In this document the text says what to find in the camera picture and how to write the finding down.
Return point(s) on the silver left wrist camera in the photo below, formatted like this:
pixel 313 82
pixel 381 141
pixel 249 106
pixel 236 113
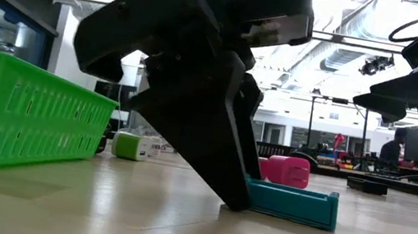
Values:
pixel 284 30

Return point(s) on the black aluminium table frame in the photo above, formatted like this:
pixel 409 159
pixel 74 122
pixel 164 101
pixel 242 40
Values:
pixel 410 188

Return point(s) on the silver ventilation duct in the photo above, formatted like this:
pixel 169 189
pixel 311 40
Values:
pixel 342 60

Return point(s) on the black staple box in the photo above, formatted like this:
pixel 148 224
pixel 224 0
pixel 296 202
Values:
pixel 366 187

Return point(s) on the pink charger cube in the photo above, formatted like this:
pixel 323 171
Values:
pixel 288 172

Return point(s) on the green white charger cube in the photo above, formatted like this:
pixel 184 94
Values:
pixel 125 146

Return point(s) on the black ceiling camera cluster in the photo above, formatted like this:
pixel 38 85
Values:
pixel 374 66

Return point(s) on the teal staple box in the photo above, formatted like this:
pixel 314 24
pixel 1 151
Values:
pixel 295 204

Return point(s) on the black wall screen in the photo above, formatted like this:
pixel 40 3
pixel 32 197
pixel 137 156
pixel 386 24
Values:
pixel 112 96

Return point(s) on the person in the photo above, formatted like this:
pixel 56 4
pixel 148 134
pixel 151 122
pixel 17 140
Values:
pixel 390 152

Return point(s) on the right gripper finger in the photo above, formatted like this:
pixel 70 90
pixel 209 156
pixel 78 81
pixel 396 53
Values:
pixel 412 89

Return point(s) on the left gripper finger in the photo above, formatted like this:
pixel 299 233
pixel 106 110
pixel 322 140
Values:
pixel 249 139
pixel 198 132

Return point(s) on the black background frame rig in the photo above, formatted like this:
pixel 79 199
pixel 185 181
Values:
pixel 309 128

